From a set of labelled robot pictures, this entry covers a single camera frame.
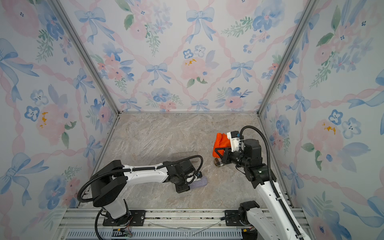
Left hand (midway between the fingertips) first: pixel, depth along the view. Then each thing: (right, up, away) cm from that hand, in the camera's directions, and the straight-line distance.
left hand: (187, 183), depth 85 cm
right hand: (+15, +21, -12) cm, 29 cm away
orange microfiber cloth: (+17, +25, -13) cm, 33 cm away
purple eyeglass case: (+7, +1, -3) cm, 7 cm away
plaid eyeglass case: (+17, +11, +5) cm, 21 cm away
